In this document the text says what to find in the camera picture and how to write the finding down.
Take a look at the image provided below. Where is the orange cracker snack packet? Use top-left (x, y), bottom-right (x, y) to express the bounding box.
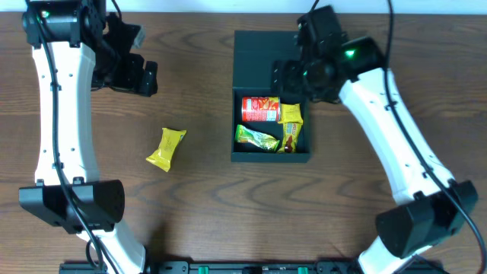
top-left (279, 104), bottom-right (304, 124)

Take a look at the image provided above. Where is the yellow brown chocolate snack packet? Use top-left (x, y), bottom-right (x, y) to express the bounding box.
top-left (277, 123), bottom-right (302, 153)

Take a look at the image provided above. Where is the dark green gift box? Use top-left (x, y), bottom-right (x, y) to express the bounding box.
top-left (231, 30), bottom-right (311, 163)

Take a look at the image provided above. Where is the red Pringles can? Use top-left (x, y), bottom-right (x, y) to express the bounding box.
top-left (241, 97), bottom-right (281, 122)

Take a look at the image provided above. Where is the green orange snack packet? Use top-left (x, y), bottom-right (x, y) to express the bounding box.
top-left (234, 125), bottom-right (279, 151)

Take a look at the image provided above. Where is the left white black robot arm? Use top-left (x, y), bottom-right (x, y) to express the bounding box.
top-left (19, 0), bottom-right (158, 273)

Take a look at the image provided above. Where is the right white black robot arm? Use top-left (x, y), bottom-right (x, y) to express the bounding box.
top-left (271, 5), bottom-right (486, 273)

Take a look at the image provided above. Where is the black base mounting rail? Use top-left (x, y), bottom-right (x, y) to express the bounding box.
top-left (59, 260), bottom-right (362, 274)

